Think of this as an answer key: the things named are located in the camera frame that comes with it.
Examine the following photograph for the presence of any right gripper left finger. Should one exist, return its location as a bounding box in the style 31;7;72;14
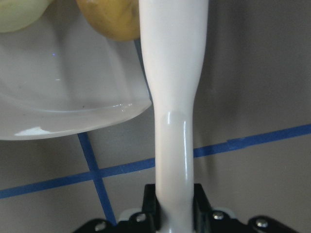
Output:
74;184;160;233

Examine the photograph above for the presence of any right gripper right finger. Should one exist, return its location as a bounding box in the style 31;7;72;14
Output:
193;183;297;233

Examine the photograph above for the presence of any beige plastic dustpan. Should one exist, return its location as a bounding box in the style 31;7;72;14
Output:
0;0;151;140

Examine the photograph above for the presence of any beige hand brush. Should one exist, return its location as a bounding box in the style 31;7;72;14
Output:
139;0;208;233

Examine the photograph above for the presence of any yellow potato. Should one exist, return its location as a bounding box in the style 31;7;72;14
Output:
76;0;140;41

